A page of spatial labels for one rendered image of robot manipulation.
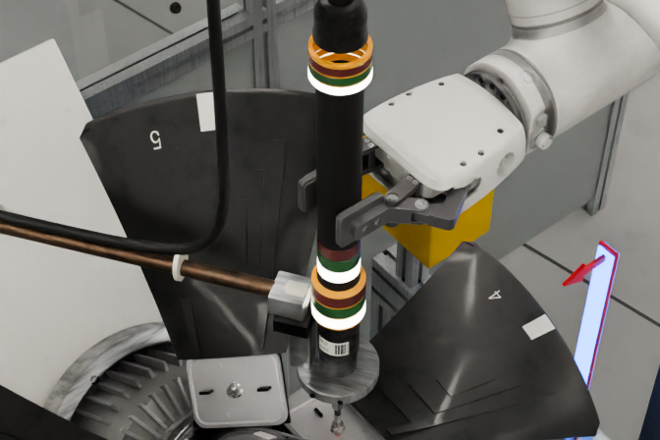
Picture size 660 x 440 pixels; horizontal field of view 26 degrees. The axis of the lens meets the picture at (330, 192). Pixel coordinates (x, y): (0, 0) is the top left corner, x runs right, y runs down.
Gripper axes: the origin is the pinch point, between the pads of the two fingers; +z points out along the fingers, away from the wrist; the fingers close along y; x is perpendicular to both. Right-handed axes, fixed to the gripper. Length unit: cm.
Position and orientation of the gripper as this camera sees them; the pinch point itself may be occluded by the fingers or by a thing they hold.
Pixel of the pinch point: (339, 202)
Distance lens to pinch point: 106.4
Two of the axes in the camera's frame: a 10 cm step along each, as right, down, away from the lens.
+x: 0.1, -6.8, -7.3
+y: -6.2, -5.7, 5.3
